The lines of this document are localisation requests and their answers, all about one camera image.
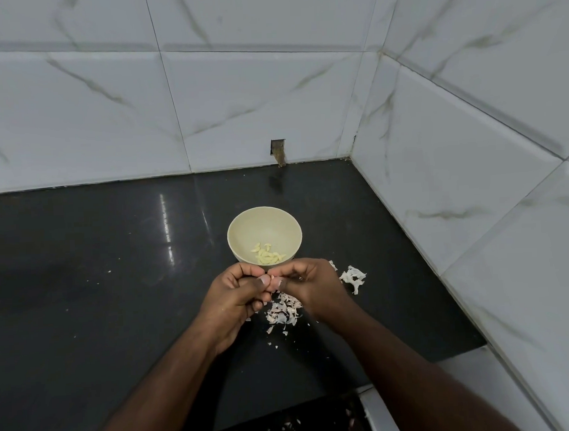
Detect scattered garlic peel bits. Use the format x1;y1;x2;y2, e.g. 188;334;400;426
255;402;367;431

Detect pile of garlic peels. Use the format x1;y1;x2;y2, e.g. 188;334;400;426
261;291;305;338

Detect cream round bowl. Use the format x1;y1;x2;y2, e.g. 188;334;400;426
226;205;305;275

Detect person's left forearm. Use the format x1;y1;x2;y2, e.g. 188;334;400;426
77;338;245;431

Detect person's right forearm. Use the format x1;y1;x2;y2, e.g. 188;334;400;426
324;305;526;431

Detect large white garlic skin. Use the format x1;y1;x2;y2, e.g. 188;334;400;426
339;265;369;297

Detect pile of peeled garlic cloves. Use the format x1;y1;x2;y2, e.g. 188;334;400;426
250;241;287;266

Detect person's left hand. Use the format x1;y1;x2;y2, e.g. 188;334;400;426
192;261;276;357

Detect person's right hand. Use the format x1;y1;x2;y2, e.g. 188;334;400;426
267;255;361;338

